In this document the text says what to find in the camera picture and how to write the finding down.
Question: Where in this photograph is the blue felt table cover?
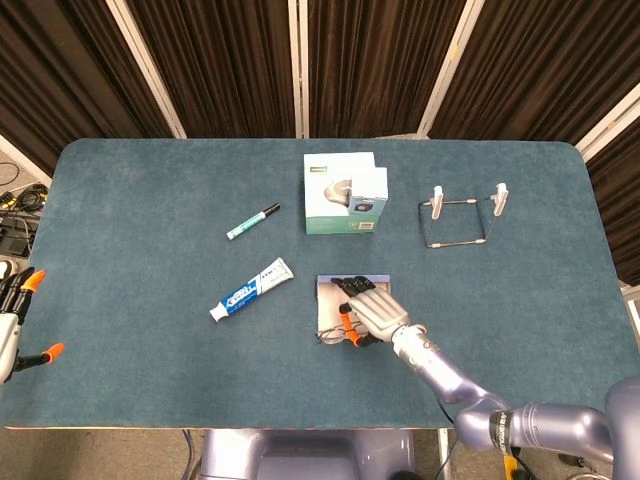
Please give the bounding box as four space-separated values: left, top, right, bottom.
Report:
3 138 639 431

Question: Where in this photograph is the black floor cable bundle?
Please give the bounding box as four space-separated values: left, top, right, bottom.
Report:
0 179 51 259

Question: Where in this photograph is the blue white toothpaste tube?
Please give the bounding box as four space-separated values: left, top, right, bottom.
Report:
208 257 295 324

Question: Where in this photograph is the brown curtain partition panel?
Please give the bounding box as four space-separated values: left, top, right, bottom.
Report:
574 94 640 287
107 0 307 140
299 0 481 140
418 0 640 146
0 0 187 176

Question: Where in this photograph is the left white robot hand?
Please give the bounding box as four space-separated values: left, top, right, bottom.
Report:
0 268 66 384

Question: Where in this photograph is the green white product box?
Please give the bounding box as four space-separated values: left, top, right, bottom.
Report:
302 151 381 236

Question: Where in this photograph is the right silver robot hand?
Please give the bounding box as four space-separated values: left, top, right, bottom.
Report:
329 274 412 350

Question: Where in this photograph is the purple robot base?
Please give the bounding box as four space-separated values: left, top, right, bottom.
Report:
199 428 416 480

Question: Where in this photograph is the small grey card box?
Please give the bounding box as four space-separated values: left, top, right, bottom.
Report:
314 273 392 342

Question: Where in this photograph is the white table leg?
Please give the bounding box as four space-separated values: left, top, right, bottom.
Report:
437 428 452 480

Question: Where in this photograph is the wire stand with white clips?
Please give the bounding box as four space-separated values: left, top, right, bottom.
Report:
417 183 510 251

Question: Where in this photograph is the green marker pen black cap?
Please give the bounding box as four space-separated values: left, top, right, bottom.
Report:
225 202 281 242

